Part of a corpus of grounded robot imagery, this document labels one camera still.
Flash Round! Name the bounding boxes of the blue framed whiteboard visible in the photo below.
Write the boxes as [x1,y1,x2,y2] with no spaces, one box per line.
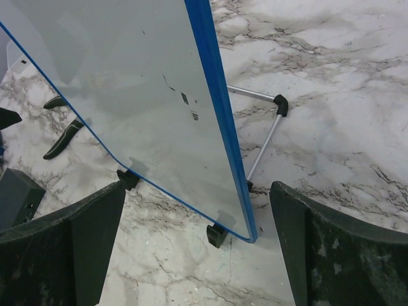
[1,1,269,246]

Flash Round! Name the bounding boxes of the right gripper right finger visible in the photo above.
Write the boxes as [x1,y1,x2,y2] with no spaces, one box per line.
[269,181,407,305]

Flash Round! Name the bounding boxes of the black rectangular box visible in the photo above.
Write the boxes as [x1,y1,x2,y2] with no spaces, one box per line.
[1,168,45,231]

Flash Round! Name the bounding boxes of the black handled pliers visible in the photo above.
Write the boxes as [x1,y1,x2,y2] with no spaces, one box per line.
[43,96,92,160]

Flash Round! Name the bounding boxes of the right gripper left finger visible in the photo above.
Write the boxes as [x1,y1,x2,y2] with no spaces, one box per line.
[1,181,126,305]

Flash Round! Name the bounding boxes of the white square device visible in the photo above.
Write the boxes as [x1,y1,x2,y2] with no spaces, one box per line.
[6,40,31,74]

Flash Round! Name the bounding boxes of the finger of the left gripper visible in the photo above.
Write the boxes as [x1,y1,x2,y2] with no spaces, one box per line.
[0,108,22,130]

